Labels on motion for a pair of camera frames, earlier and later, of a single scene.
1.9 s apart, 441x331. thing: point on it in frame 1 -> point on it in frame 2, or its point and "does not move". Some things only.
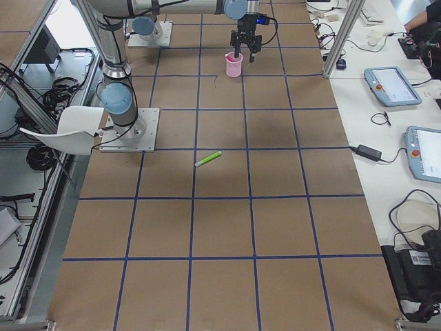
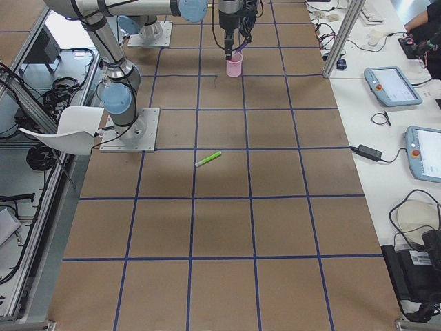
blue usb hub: [341, 64] does not move
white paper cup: [374, 37] does not move
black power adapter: [373, 154] does not move
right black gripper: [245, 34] -> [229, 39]
